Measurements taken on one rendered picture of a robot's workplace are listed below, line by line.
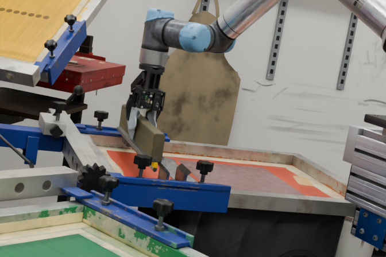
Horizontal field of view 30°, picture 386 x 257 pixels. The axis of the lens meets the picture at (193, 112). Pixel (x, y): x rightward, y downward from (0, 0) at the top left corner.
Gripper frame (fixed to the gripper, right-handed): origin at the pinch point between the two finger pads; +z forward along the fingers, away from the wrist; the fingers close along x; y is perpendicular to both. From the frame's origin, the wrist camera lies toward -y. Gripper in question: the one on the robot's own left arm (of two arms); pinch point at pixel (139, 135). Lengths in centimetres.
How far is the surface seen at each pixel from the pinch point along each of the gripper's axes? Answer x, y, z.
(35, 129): -28.5, 0.7, 1.3
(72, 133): -18.7, 1.1, 1.3
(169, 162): 13.3, -10.3, 9.5
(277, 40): 128, -199, -25
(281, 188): 42.8, 7.0, 10.1
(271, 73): 129, -199, -6
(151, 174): 4.1, 4.0, 10.0
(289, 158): 61, -26, 8
